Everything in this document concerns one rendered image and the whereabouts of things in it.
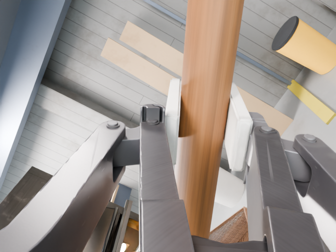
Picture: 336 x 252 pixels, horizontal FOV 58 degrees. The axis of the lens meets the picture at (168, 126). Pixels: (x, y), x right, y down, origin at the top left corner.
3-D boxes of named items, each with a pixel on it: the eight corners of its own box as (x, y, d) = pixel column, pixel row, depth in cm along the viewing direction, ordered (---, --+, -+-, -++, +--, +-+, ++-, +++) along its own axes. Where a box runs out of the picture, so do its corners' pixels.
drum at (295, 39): (334, 42, 338) (289, 14, 328) (351, 48, 303) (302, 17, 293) (311, 72, 353) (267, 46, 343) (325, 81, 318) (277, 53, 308)
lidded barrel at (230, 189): (244, 169, 391) (206, 150, 382) (248, 195, 352) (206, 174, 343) (224, 191, 414) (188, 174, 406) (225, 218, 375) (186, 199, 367)
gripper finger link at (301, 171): (256, 150, 14) (324, 155, 13) (240, 110, 18) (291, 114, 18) (251, 178, 14) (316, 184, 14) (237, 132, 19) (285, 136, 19)
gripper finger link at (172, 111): (175, 167, 16) (161, 166, 16) (178, 117, 23) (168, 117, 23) (179, 115, 15) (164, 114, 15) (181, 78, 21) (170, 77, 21)
